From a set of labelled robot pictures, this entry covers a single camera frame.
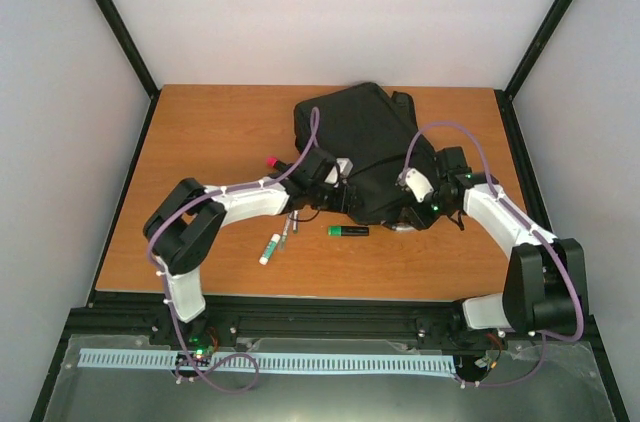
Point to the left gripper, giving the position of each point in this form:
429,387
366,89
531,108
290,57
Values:
347,200

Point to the green highlighter marker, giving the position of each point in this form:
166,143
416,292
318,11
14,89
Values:
348,231

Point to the black student backpack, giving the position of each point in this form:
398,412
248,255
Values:
374,130

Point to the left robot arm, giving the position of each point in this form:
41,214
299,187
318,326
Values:
181,232

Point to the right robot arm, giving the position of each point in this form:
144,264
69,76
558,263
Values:
545,286

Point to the clear pen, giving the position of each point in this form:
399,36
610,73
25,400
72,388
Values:
285,233

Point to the white glue stick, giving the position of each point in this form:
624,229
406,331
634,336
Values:
270,248

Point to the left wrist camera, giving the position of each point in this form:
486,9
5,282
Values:
339,172

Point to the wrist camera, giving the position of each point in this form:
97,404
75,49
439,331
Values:
416,183
339,172

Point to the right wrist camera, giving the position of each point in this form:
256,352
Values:
416,183

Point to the light blue cable duct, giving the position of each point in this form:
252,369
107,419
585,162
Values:
270,363

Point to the black mounting rail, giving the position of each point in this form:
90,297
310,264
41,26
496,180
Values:
234,322

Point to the right black frame post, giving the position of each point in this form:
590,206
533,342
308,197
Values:
541,38

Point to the black frame post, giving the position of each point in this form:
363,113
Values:
119,29
541,38

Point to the left black frame post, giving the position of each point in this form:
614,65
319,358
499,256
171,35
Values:
119,29

